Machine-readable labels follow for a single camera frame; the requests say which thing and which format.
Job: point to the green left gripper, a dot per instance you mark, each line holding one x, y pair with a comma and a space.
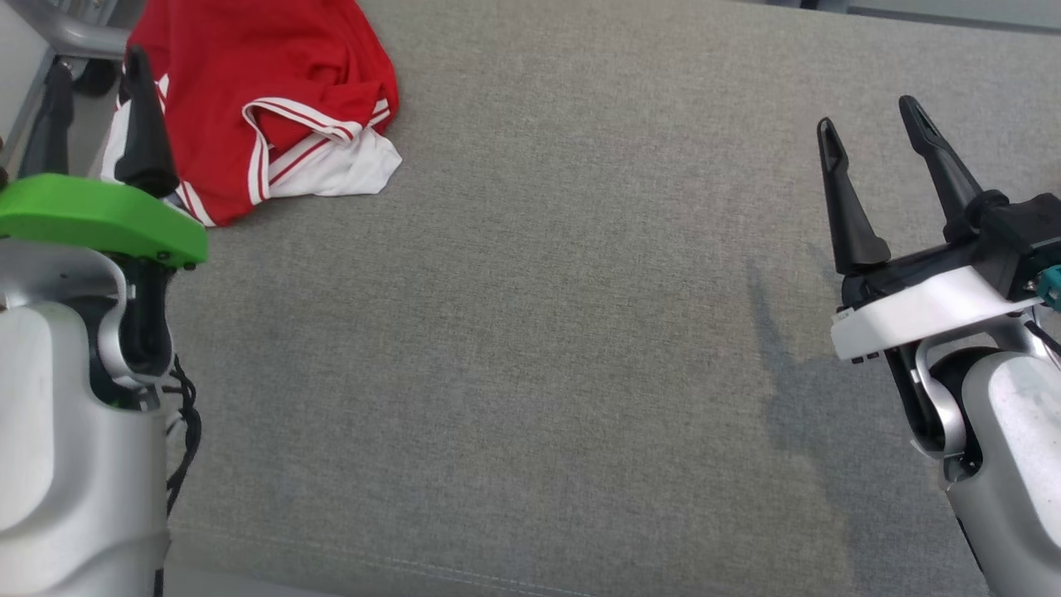
91, 211

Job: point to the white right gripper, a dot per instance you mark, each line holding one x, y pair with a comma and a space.
920, 311

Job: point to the red and white jersey shirt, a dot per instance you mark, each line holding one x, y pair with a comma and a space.
273, 58

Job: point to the grey partition foot with caster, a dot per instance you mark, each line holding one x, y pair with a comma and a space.
75, 33

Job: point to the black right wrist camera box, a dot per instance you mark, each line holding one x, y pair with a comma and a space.
1024, 240

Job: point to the teal right camera connector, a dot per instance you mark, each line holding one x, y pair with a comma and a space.
1053, 286

